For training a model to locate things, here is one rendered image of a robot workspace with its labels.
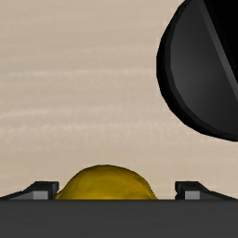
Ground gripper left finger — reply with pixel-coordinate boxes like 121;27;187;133
0;180;60;201

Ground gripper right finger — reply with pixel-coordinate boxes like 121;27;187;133
174;180;238;201

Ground yellow lemon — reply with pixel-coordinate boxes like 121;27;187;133
54;165;159;201

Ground round black pan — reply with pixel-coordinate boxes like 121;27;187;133
155;0;238;142

